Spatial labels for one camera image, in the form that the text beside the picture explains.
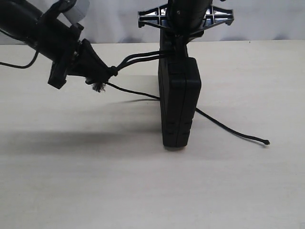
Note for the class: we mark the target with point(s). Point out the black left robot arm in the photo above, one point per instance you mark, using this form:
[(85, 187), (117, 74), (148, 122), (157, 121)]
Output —
[(19, 18)]

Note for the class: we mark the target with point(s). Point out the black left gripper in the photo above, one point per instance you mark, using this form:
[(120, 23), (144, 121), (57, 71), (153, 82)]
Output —
[(59, 43)]

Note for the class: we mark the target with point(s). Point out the black plastic carrying case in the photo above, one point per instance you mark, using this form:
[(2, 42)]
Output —
[(179, 88)]

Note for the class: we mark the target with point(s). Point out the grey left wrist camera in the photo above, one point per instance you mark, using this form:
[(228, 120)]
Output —
[(74, 10)]

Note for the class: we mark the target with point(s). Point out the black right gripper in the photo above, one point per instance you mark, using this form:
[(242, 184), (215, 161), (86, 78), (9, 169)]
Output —
[(185, 18)]

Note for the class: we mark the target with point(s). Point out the white backdrop curtain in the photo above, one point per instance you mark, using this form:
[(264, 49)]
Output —
[(116, 21)]

